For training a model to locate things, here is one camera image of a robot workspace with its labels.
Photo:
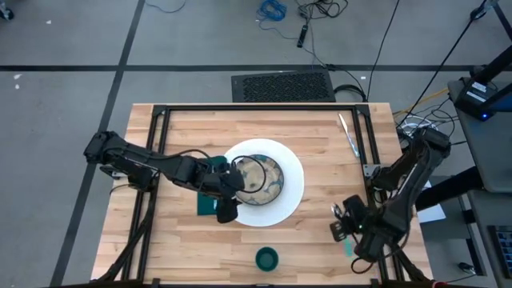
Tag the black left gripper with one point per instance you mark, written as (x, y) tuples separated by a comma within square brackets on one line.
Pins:
[(224, 184)]

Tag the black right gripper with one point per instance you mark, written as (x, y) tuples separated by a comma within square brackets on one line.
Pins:
[(356, 214)]

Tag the dark green napkin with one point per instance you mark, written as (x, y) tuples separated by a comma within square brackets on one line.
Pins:
[(206, 206)]

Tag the teal and cream patterned plate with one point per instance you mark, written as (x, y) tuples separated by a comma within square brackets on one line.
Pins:
[(256, 176)]

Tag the white round plate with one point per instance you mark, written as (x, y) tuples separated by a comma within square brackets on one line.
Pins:
[(292, 188)]

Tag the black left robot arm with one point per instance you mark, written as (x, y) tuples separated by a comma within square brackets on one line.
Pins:
[(132, 160)]

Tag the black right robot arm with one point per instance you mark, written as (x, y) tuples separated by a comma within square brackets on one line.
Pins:
[(408, 188)]

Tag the dark green cup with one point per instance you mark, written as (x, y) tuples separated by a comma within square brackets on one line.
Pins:
[(266, 260)]

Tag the silver table knife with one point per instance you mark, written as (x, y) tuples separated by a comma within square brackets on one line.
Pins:
[(346, 130)]

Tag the white paper sheet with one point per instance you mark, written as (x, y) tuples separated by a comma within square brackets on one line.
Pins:
[(434, 214)]

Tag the red object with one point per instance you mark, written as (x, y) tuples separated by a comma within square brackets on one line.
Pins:
[(435, 285)]

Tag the black perforated floor mat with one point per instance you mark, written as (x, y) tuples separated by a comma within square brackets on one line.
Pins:
[(284, 86)]

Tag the black table support beam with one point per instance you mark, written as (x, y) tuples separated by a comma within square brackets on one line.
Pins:
[(452, 192)]

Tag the small black plug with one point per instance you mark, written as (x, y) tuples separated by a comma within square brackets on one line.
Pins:
[(466, 268)]

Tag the black keypad device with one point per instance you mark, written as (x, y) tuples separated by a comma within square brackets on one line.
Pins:
[(502, 240)]

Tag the grey side table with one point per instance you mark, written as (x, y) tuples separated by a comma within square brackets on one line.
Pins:
[(492, 160)]

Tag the black caster wheel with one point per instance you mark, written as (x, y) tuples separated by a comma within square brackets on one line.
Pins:
[(6, 14)]

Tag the silver arm base bracket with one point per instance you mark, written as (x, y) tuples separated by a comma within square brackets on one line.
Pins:
[(370, 170), (114, 174)]

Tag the black aluminium table frame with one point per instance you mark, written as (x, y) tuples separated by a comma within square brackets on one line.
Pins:
[(260, 107)]

